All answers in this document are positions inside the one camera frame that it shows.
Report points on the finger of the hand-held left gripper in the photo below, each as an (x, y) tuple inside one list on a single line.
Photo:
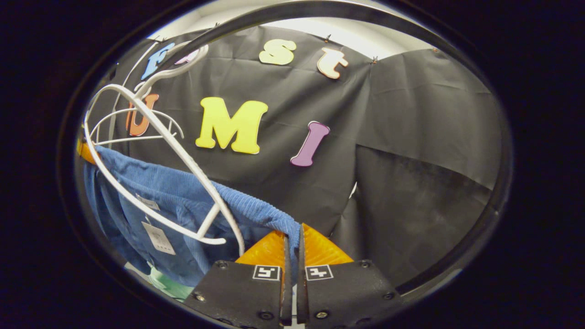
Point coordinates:
[(84, 153)]

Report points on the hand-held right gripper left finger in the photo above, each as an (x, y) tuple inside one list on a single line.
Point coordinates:
[(287, 297)]

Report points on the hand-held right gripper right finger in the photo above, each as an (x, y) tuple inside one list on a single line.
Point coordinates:
[(301, 297)]

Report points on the light green laundry hamper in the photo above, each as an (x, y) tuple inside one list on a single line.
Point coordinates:
[(171, 288)]

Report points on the empty white clothes hanger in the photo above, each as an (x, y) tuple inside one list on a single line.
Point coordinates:
[(137, 138)]

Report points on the white hanger with garment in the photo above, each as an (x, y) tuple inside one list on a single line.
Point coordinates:
[(183, 155)]

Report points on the black clothes rack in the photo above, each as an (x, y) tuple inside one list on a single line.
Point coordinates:
[(320, 7)]

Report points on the black backdrop cloth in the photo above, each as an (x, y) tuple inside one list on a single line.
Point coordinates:
[(411, 137)]

